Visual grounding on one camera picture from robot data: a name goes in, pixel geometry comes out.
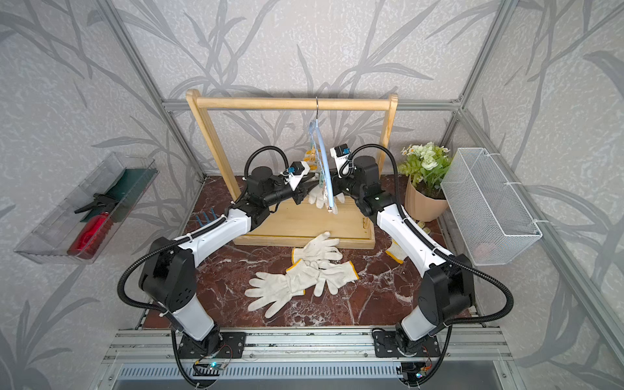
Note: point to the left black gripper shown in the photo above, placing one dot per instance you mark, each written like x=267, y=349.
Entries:
x=301, y=193

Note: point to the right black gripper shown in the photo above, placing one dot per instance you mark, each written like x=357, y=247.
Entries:
x=335, y=180

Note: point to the blue clip hanger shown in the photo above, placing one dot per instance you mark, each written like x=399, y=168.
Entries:
x=323, y=173

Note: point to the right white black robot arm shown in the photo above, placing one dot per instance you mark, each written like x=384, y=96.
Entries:
x=447, y=286

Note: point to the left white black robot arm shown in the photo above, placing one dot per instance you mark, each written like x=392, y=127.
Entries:
x=165, y=280

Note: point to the yellow patterned glove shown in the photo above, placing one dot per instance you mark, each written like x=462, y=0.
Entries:
x=397, y=248

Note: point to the potted white flower plant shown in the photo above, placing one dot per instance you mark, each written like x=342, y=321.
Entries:
x=425, y=166

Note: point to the white glove under pile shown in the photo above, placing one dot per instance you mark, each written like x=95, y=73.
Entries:
x=334, y=276

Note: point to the blue hand rake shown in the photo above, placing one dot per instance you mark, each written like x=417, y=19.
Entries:
x=204, y=218

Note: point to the white glove far left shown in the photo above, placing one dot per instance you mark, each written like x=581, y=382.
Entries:
x=277, y=290

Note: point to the red spray bottle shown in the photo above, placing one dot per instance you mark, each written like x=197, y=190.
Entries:
x=98, y=223

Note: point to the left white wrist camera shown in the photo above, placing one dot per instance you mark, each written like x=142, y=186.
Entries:
x=295, y=173

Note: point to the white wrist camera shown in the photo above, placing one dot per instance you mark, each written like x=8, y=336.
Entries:
x=295, y=173
x=340, y=155

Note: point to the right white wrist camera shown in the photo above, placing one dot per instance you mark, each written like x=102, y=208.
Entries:
x=340, y=155

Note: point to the white wire basket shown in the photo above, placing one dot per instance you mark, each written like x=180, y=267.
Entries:
x=494, y=223

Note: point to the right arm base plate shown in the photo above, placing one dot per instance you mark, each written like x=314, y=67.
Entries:
x=397, y=344

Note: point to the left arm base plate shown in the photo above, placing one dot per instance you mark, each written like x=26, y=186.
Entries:
x=225, y=345

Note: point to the aluminium front rail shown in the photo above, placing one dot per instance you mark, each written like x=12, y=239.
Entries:
x=333, y=344

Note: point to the clear plastic wall tray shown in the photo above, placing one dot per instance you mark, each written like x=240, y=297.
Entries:
x=80, y=227

